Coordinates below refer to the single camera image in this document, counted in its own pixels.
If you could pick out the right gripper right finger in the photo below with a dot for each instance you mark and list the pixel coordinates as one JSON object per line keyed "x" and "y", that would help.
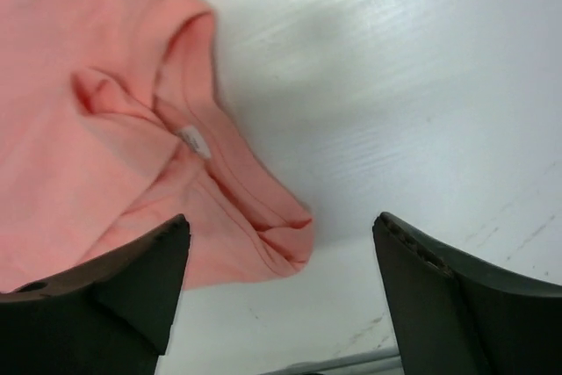
{"x": 454, "y": 313}

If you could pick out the salmon pink t-shirt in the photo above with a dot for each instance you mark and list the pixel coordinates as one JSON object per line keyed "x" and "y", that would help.
{"x": 110, "y": 126}

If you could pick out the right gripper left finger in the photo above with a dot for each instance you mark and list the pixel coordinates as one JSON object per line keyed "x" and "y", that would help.
{"x": 109, "y": 316}

